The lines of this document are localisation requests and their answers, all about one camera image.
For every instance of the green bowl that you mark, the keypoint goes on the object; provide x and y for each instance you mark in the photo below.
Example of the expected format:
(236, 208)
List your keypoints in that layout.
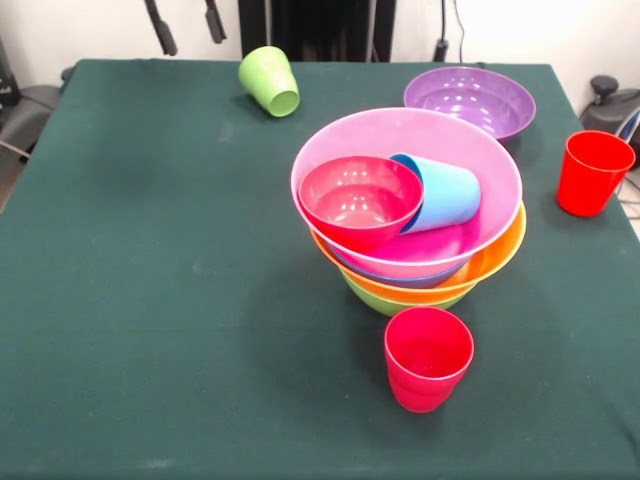
(390, 305)

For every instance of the large magenta bowl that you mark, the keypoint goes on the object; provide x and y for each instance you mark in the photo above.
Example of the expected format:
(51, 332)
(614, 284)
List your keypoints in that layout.
(425, 135)

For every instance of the green cup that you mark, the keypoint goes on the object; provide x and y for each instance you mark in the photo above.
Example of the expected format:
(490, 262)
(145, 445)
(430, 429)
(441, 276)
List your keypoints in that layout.
(265, 70)

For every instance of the blue cup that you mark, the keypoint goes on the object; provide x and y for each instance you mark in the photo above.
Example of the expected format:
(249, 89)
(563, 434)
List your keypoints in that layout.
(445, 195)

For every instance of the crimson pink cup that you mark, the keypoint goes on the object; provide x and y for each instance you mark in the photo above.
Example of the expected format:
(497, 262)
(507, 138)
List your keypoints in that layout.
(425, 380)

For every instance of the dark green tablecloth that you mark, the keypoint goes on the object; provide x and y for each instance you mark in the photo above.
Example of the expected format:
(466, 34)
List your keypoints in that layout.
(150, 400)

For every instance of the purple bowl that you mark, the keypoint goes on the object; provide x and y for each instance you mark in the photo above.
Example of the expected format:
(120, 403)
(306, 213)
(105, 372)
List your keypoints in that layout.
(470, 90)

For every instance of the large orange bowl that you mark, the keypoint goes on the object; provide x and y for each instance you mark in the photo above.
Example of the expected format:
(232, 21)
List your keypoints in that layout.
(500, 250)

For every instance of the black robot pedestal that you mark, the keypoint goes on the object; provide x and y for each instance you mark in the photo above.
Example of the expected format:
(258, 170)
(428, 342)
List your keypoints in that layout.
(325, 30)

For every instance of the blue bowl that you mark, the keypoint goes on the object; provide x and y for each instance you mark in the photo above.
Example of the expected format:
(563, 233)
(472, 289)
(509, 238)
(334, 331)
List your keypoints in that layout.
(400, 281)

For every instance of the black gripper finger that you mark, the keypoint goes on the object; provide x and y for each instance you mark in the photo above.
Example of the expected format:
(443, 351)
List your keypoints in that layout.
(216, 22)
(164, 32)

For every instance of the red cup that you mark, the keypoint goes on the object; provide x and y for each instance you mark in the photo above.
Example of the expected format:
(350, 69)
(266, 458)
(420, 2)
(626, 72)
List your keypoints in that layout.
(590, 180)

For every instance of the small crimson pink bowl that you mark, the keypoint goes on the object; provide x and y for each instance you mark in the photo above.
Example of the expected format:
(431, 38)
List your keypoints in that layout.
(360, 200)

